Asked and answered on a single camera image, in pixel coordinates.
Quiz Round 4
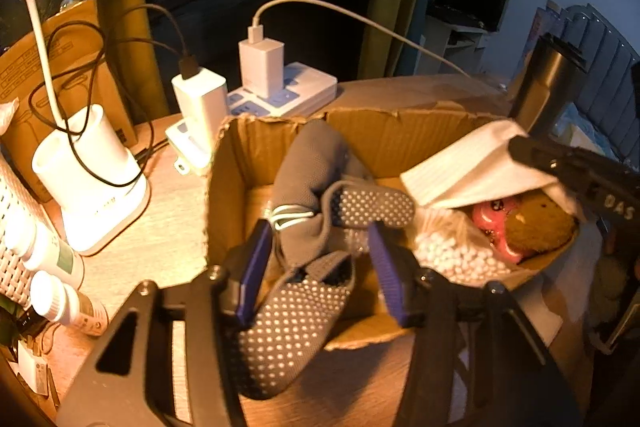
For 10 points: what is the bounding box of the white computer desk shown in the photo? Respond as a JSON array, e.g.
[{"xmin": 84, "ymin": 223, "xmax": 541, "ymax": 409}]
[{"xmin": 420, "ymin": 14, "xmax": 492, "ymax": 78}]

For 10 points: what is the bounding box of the white pill bottle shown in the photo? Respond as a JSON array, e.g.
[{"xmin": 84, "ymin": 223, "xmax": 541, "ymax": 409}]
[
  {"xmin": 30, "ymin": 271, "xmax": 110, "ymax": 338},
  {"xmin": 10, "ymin": 212, "xmax": 85, "ymax": 291}
]

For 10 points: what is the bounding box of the cardboard box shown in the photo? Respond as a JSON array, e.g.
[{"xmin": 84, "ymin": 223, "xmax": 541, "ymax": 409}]
[{"xmin": 205, "ymin": 104, "xmax": 584, "ymax": 351}]

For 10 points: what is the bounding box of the grey padded bed headboard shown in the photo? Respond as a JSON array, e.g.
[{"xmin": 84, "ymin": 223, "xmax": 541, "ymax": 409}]
[{"xmin": 547, "ymin": 0, "xmax": 640, "ymax": 164}]

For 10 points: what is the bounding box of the white charger plug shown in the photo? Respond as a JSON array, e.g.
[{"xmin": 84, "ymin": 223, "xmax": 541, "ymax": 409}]
[
  {"xmin": 171, "ymin": 69, "xmax": 230, "ymax": 148},
  {"xmin": 238, "ymin": 38, "xmax": 286, "ymax": 99}
]

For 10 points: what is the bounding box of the pink plush toy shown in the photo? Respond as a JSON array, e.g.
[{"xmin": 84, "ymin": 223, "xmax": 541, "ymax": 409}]
[{"xmin": 472, "ymin": 189, "xmax": 579, "ymax": 266}]

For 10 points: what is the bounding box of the small white adapter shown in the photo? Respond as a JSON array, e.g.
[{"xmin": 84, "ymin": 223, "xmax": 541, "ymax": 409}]
[{"xmin": 165, "ymin": 117, "xmax": 222, "ymax": 178}]

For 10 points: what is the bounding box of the white power strip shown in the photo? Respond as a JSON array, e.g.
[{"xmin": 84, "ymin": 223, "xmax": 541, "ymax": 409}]
[{"xmin": 227, "ymin": 62, "xmax": 338, "ymax": 118}]

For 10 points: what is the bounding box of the white desk lamp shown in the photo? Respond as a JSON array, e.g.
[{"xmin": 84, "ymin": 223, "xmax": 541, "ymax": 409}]
[{"xmin": 12, "ymin": 0, "xmax": 151, "ymax": 257}]

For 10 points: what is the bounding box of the white perforated basket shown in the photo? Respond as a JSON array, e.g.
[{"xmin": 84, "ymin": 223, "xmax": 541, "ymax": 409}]
[{"xmin": 0, "ymin": 152, "xmax": 52, "ymax": 309}]

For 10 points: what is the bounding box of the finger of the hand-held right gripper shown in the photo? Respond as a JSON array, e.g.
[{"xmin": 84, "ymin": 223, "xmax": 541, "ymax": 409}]
[{"xmin": 508, "ymin": 135, "xmax": 640, "ymax": 221}]

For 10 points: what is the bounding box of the small white box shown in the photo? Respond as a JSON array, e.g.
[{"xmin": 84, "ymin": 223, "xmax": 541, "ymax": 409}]
[{"xmin": 17, "ymin": 342, "xmax": 52, "ymax": 396}]

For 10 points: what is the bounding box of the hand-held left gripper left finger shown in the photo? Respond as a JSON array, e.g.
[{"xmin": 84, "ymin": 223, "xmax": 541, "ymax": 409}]
[{"xmin": 55, "ymin": 219, "xmax": 274, "ymax": 427}]

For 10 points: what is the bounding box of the brown paper carton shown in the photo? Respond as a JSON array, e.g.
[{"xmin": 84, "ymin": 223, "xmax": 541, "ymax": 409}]
[{"xmin": 0, "ymin": 0, "xmax": 139, "ymax": 204}]

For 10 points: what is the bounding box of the bag of white beads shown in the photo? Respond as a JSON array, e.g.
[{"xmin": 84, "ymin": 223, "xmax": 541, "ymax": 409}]
[{"xmin": 410, "ymin": 207, "xmax": 517, "ymax": 289}]

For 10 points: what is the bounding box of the grey dotted sock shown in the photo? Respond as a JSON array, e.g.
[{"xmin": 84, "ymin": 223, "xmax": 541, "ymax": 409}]
[
  {"xmin": 272, "ymin": 119, "xmax": 417, "ymax": 269},
  {"xmin": 232, "ymin": 249, "xmax": 359, "ymax": 401}
]

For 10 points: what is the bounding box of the white charging cable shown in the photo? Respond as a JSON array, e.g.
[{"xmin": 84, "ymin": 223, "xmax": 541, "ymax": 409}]
[{"xmin": 251, "ymin": 0, "xmax": 472, "ymax": 78}]

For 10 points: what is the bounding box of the black charging cable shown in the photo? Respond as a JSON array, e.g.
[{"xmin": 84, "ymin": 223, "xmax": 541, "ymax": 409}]
[{"xmin": 27, "ymin": 4, "xmax": 202, "ymax": 188}]

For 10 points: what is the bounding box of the white cloth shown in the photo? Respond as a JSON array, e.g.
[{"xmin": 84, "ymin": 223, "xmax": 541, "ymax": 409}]
[{"xmin": 400, "ymin": 119, "xmax": 583, "ymax": 221}]

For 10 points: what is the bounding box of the steel travel tumbler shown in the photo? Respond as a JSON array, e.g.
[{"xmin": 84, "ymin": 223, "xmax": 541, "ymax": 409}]
[{"xmin": 507, "ymin": 34, "xmax": 591, "ymax": 138}]

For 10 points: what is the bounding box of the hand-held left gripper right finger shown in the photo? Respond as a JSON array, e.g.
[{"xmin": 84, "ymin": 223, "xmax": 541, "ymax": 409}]
[{"xmin": 367, "ymin": 222, "xmax": 583, "ymax": 427}]

